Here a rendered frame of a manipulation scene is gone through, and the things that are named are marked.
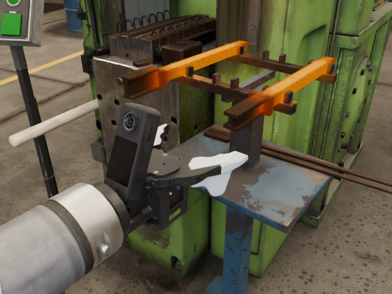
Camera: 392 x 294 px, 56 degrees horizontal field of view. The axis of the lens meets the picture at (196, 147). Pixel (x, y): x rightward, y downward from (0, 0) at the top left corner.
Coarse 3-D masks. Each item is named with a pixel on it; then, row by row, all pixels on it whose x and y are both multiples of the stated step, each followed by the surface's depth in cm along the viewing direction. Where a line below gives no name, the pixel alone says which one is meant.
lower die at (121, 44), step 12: (156, 24) 140; (192, 24) 139; (108, 36) 129; (120, 36) 126; (144, 36) 123; (156, 36) 124; (180, 36) 131; (120, 48) 129; (132, 48) 125; (144, 48) 122; (156, 60) 124
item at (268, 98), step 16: (320, 64) 83; (288, 80) 74; (304, 80) 76; (256, 96) 66; (272, 96) 65; (224, 112) 60; (240, 112) 60; (256, 112) 65; (272, 112) 67; (240, 128) 61
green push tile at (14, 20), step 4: (4, 16) 132; (8, 16) 132; (12, 16) 131; (16, 16) 131; (20, 16) 131; (4, 20) 132; (8, 20) 132; (12, 20) 131; (16, 20) 131; (20, 20) 131; (4, 24) 132; (8, 24) 132; (12, 24) 131; (16, 24) 131; (20, 24) 131; (4, 28) 132; (8, 28) 132; (12, 28) 131; (16, 28) 131; (20, 28) 132; (4, 32) 132; (8, 32) 132; (12, 32) 131; (16, 32) 131; (20, 32) 132
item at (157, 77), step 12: (216, 48) 94; (228, 48) 94; (192, 60) 85; (204, 60) 87; (216, 60) 91; (132, 72) 75; (144, 72) 75; (156, 72) 78; (168, 72) 79; (180, 72) 82; (132, 84) 73; (144, 84) 76; (156, 84) 79; (132, 96) 74
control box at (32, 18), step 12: (0, 0) 133; (24, 0) 132; (36, 0) 134; (0, 12) 133; (12, 12) 132; (24, 12) 132; (36, 12) 135; (0, 24) 133; (24, 24) 132; (36, 24) 135; (0, 36) 133; (12, 36) 132; (24, 36) 132; (36, 36) 136
